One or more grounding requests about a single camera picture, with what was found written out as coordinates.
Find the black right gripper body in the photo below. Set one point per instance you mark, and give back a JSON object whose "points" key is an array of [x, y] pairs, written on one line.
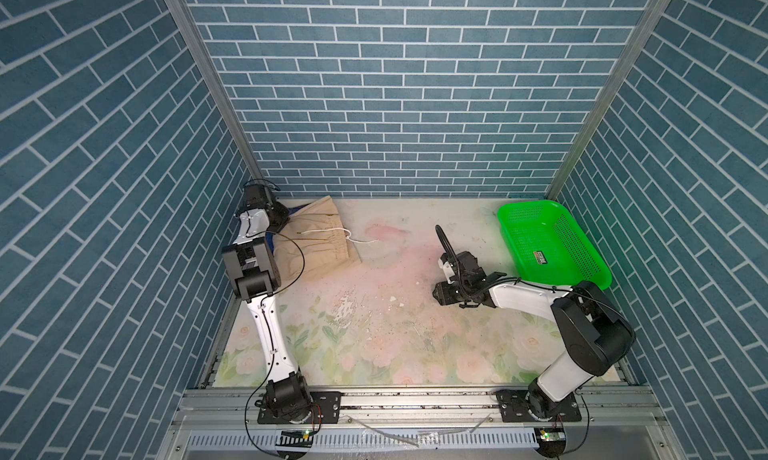
{"points": [[453, 292]]}

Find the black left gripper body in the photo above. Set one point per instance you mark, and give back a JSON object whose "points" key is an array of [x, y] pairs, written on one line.
{"points": [[276, 215]]}

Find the beige shorts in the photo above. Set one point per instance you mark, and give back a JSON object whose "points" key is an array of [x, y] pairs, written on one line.
{"points": [[314, 246]]}

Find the rainbow striped shorts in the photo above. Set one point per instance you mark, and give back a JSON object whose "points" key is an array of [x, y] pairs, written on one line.
{"points": [[270, 240]]}

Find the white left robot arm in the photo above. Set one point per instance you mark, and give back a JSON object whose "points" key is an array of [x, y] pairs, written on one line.
{"points": [[255, 279]]}

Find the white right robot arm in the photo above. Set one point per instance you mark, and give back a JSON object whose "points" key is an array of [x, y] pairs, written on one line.
{"points": [[594, 333]]}

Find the green plastic basket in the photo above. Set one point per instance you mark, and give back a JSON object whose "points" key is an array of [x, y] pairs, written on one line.
{"points": [[548, 246]]}

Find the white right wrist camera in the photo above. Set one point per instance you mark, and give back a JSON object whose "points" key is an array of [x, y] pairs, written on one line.
{"points": [[466, 262]]}

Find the white vented cable tray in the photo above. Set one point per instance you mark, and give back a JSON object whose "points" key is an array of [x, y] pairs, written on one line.
{"points": [[366, 440]]}

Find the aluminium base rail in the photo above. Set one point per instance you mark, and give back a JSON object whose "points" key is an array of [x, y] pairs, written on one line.
{"points": [[603, 422]]}

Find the aluminium left corner post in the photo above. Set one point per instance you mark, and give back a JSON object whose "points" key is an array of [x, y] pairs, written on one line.
{"points": [[182, 16]]}

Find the aluminium corner post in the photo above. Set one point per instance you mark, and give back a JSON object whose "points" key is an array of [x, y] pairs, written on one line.
{"points": [[619, 73], [182, 16]]}

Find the aluminium right corner post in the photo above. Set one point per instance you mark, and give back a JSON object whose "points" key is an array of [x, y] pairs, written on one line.
{"points": [[619, 73]]}

